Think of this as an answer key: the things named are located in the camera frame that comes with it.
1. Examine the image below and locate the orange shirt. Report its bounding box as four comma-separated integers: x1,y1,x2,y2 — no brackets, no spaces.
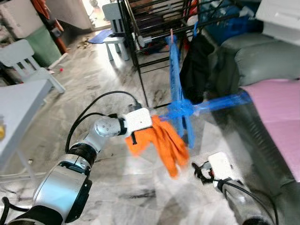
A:
124,115,190,179

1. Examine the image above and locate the blue shirt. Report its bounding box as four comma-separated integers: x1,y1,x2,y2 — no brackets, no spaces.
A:
157,35,251,148

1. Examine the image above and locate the blue plastic hanger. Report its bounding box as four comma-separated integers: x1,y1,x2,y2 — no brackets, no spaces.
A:
192,21,200,39

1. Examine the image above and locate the black metal clothes rack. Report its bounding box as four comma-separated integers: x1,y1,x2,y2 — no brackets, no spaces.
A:
120,0,254,108

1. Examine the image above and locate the pink mat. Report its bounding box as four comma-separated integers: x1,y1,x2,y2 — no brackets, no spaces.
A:
240,79,300,182

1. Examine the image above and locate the black shirt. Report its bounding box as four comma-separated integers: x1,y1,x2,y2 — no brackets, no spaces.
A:
180,33,215,105

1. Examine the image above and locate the white plastic child chair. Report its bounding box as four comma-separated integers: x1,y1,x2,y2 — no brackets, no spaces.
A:
0,39,66,94
102,2,130,61

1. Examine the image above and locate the blue floor mat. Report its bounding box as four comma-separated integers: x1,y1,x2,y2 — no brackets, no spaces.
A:
88,29,115,44

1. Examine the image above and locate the light blue folding table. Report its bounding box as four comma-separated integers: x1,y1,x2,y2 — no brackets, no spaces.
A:
0,79,53,172

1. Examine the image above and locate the grey green sofa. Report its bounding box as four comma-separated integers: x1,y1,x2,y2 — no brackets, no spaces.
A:
206,33,300,225

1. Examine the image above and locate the green plastic bin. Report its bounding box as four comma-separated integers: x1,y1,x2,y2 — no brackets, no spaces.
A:
24,24,61,68

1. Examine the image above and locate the blue bag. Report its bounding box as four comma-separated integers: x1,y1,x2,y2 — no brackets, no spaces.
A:
197,0,258,45

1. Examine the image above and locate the white cabinet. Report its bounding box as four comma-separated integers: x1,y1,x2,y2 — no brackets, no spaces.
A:
255,0,300,46

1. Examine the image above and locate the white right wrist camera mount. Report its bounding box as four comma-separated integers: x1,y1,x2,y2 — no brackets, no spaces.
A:
208,151,235,181

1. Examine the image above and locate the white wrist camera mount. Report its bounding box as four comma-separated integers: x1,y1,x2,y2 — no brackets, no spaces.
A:
208,151,235,181
124,107,153,137

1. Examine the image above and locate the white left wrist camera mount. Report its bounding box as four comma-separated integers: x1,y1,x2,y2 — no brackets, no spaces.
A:
124,107,153,137

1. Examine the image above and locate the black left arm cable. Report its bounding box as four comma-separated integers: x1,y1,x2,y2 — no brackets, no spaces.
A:
64,90,142,154

